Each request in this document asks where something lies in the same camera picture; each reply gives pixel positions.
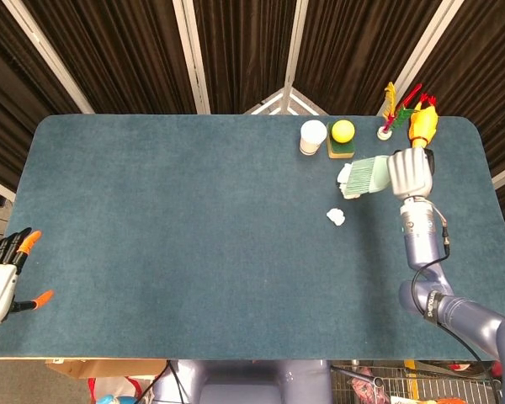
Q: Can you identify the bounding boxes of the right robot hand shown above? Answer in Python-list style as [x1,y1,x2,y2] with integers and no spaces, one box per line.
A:
[386,147,437,198]

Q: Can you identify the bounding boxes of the light green hand brush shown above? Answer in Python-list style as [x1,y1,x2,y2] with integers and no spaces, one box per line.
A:
[340,154,393,200]

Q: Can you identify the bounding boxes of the white paper scraps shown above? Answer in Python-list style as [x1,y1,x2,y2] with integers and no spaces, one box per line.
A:
[326,207,347,227]

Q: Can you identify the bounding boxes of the colourful feather shuttlecock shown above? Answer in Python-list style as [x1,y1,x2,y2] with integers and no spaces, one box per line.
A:
[376,82,423,141]

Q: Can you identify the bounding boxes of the yellow rubber chicken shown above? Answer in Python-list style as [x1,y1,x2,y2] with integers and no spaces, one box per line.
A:
[407,93,440,151]

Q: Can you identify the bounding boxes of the yellow green sponge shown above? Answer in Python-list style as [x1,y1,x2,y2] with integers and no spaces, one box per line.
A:
[327,121,357,160]

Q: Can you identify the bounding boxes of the yellow ball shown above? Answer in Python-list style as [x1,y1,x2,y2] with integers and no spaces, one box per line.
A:
[331,120,356,142]

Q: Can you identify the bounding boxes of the white paper cup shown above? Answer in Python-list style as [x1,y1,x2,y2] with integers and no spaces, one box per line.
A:
[299,120,328,157]

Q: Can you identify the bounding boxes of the cardboard box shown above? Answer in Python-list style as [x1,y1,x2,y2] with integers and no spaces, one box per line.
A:
[45,358,168,380]

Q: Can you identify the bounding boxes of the red white bag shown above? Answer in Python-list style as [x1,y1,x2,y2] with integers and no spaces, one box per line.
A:
[87,376,155,404]

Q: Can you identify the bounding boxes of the blue table mat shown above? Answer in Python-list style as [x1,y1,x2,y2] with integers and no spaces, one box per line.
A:
[0,114,505,362]

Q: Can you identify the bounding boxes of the red patterned cloth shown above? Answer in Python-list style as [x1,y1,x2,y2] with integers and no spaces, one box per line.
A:
[347,365,392,404]

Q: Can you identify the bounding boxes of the purple robot torso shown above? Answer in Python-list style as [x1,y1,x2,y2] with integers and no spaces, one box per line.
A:
[153,359,333,404]

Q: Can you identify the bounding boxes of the dark brown curtain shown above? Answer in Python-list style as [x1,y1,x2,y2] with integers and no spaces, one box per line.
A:
[0,0,505,237]

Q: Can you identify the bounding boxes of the white triangular frame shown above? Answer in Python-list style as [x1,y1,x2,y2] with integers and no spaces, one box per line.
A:
[242,87,330,116]

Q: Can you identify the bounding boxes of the wire basket cart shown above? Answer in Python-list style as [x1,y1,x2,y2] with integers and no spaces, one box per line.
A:
[330,359,500,404]

